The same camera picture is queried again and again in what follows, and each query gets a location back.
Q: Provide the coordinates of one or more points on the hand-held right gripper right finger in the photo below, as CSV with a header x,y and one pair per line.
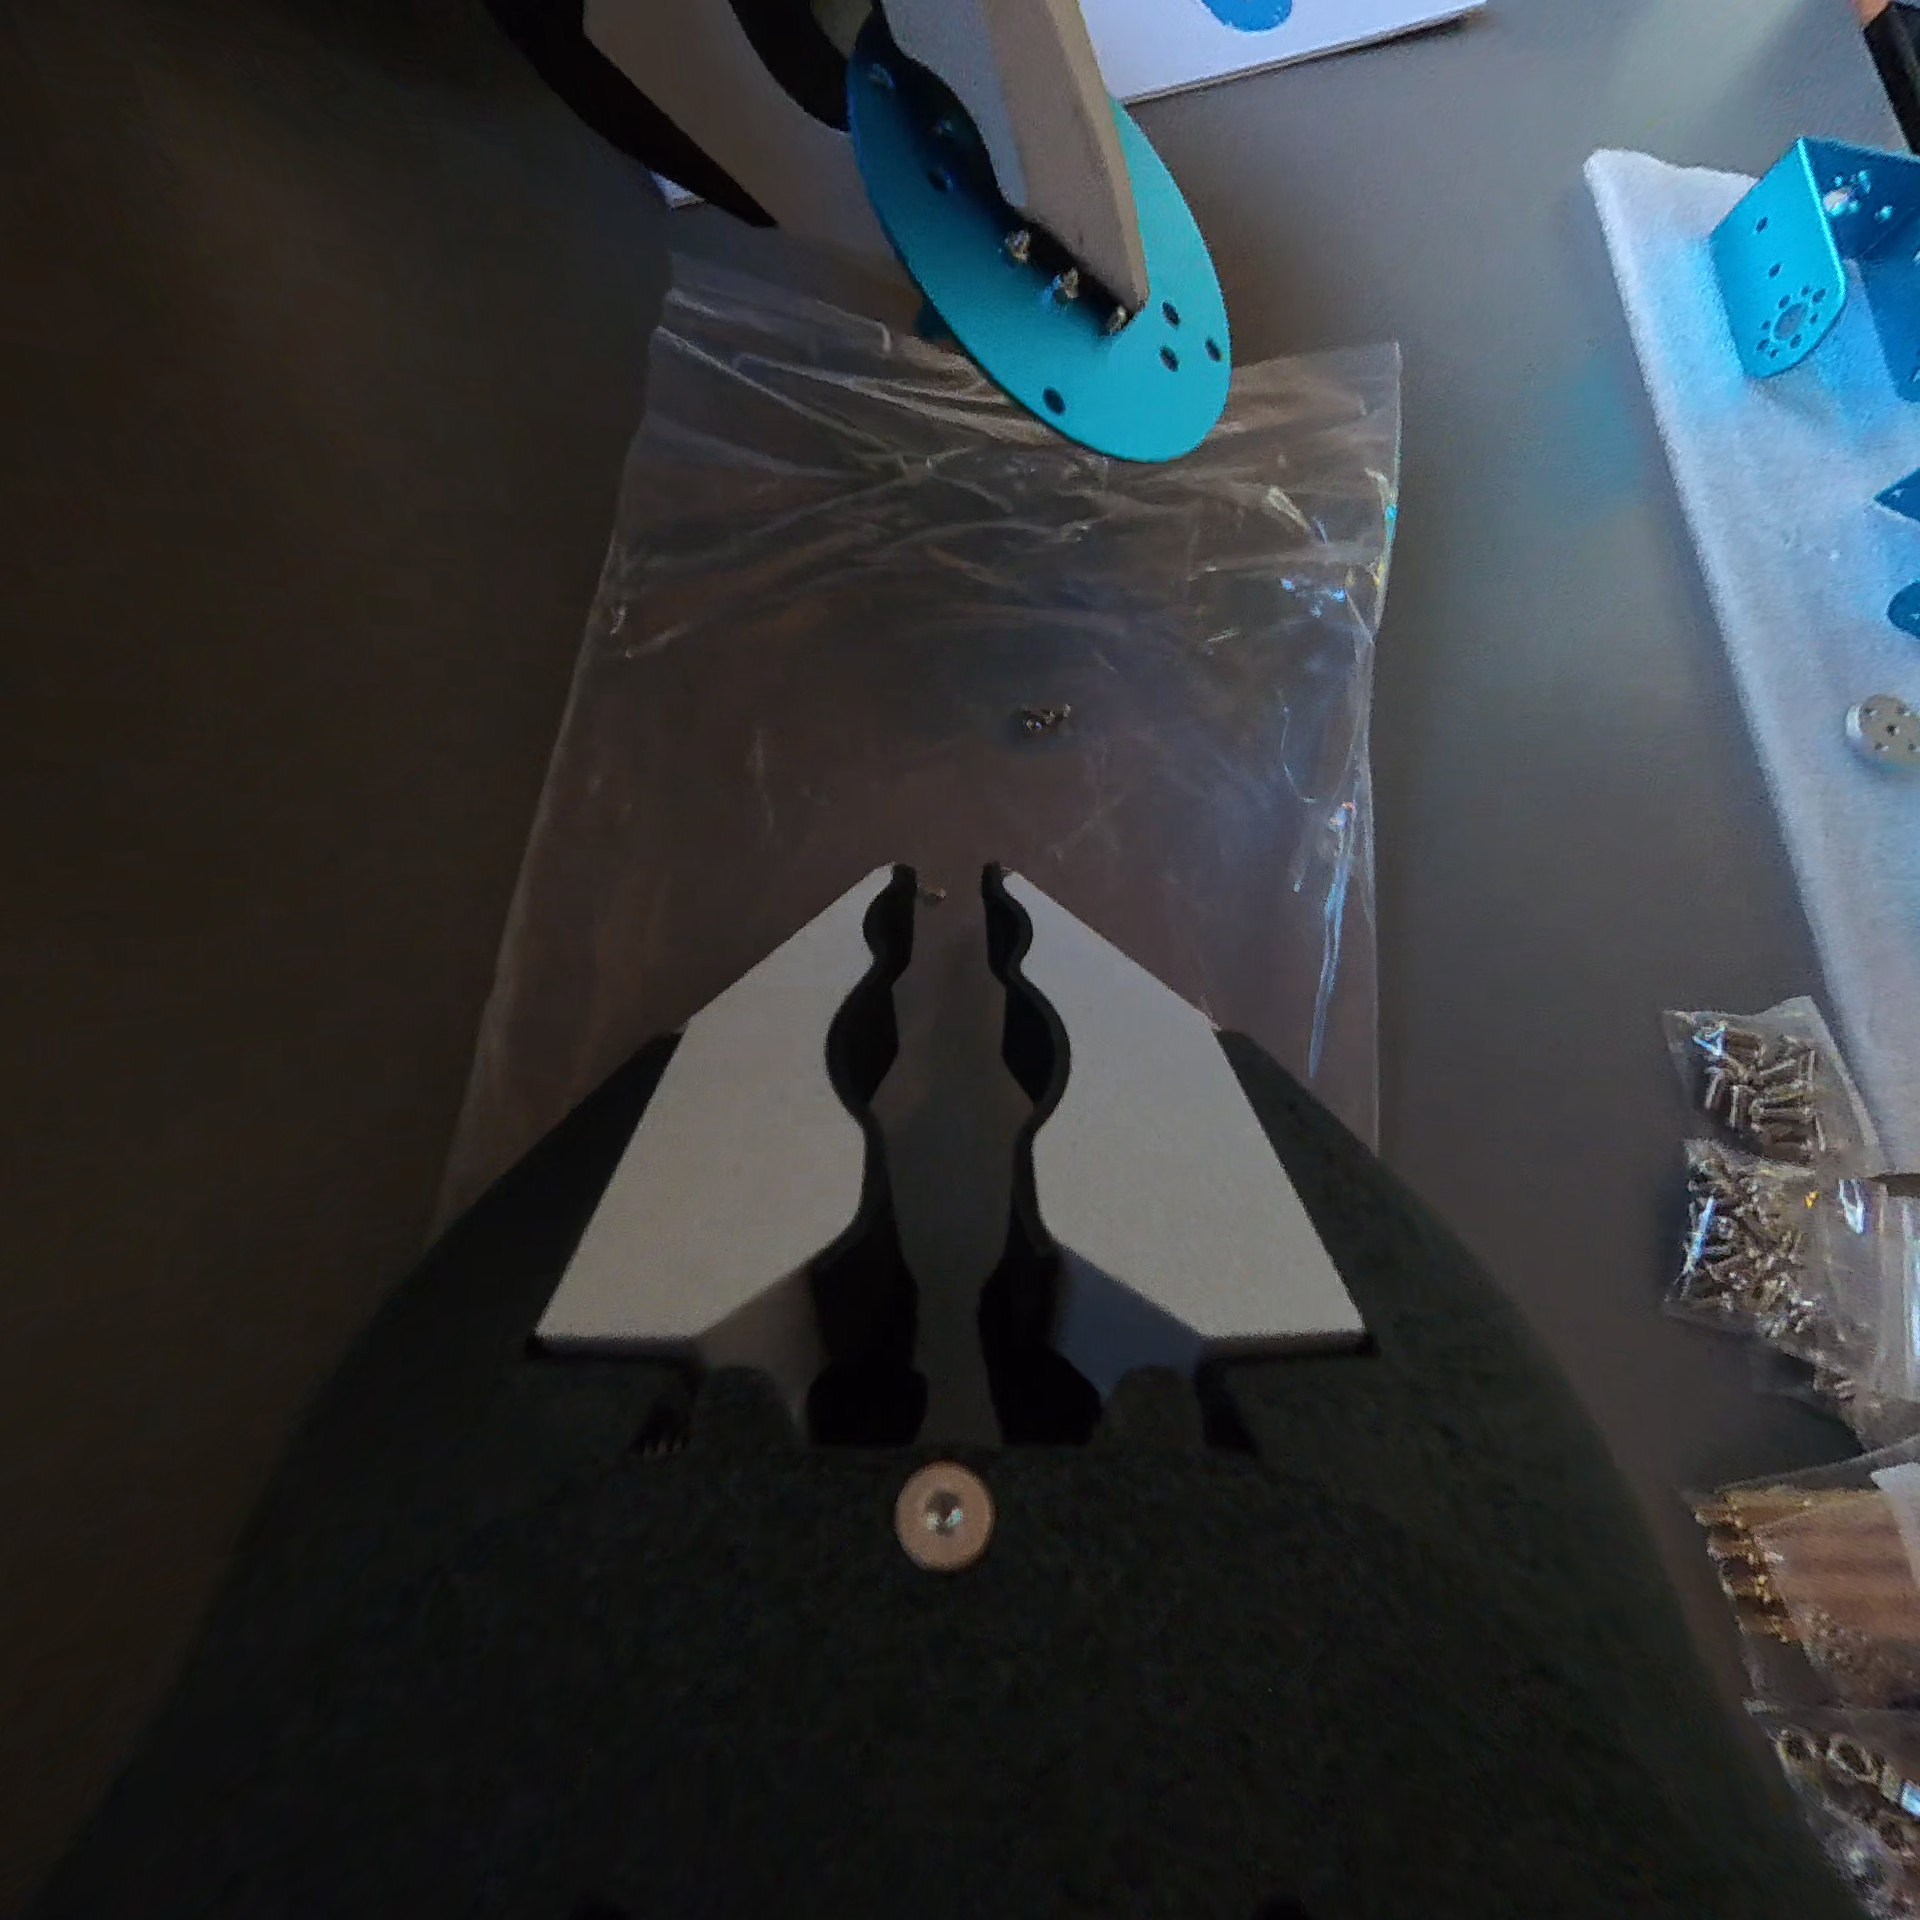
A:
x,y
1187,1188

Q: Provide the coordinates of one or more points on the blue round metal plate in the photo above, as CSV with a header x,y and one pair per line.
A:
x,y
1156,252

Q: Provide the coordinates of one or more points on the blue angled metal bracket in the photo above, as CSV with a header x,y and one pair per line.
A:
x,y
1902,606

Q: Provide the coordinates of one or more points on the white foam sheet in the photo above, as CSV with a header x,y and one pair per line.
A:
x,y
1726,524

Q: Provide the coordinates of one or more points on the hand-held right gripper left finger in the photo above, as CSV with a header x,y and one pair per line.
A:
x,y
720,1188

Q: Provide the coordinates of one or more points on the silver round flange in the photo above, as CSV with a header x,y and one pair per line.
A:
x,y
1886,732

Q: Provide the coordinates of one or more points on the small bag of metal parts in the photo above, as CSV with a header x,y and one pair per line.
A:
x,y
1861,1800

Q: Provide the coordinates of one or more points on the small bag of brass standoffs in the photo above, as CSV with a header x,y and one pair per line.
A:
x,y
1827,1605

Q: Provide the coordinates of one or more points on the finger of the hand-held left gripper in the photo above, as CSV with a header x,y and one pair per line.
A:
x,y
1036,119
661,75

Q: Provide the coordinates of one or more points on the small bag of silver screws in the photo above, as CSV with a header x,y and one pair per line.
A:
x,y
1741,1243
1754,1080

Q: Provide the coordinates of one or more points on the clear plastic bag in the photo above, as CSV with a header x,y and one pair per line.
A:
x,y
901,597

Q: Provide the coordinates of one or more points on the white instruction booklet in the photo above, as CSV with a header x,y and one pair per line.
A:
x,y
1319,56

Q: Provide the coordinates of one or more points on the blue metal U bracket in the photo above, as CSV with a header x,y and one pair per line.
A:
x,y
1801,271

